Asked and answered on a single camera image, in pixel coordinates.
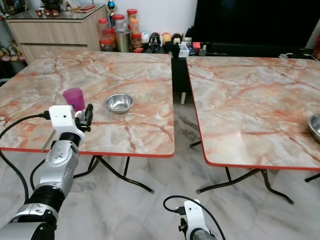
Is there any small trophy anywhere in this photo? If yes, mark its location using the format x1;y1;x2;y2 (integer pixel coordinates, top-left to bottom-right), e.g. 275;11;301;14
107;0;117;16

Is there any grey metal utensil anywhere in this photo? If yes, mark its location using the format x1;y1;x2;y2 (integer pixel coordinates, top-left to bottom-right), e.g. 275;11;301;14
41;132;56;151

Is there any dark teapot ornament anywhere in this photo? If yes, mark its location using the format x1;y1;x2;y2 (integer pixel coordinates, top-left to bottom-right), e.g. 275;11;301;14
41;0;63;11

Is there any light wooden cabinet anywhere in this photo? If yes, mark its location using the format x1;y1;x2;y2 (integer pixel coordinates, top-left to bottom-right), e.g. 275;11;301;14
5;6;106;63

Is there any black and white figurine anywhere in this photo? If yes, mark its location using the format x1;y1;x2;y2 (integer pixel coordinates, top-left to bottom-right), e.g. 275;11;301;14
148;32;161;52

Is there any small steel bowl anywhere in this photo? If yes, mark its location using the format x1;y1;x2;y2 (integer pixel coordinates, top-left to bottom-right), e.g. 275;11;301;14
104;93;135;114

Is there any small white box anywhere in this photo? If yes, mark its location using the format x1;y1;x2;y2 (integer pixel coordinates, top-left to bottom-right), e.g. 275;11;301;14
178;43;190;59

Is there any pink plastic cup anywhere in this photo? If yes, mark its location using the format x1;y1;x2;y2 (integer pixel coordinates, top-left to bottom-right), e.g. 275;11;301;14
63;88;86;113

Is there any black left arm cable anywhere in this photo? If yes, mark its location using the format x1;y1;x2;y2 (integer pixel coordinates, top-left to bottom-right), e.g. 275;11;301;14
0;114;53;193

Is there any yellow round figurine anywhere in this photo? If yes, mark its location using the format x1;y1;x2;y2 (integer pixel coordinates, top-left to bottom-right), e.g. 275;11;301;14
161;32;172;47

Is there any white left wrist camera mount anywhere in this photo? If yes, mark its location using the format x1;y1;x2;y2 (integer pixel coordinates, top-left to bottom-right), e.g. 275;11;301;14
49;105;85;146

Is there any black television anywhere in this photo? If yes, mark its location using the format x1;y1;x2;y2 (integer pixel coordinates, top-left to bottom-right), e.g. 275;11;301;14
191;0;320;48

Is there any steel thermos flask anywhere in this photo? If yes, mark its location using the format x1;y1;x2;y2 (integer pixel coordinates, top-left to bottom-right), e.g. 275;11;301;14
115;27;131;53

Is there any marble top folding table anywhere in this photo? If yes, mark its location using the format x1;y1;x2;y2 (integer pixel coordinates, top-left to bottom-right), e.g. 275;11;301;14
186;56;320;205
0;50;176;194

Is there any large steel bowl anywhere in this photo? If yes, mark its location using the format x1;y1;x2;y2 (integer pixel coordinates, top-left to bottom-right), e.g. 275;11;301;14
308;114;320;143

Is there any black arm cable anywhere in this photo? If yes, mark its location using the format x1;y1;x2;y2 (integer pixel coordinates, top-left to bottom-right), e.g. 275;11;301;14
163;195;226;240
0;114;53;193

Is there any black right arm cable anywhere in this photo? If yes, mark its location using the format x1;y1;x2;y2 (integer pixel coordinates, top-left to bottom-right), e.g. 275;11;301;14
163;195;226;240

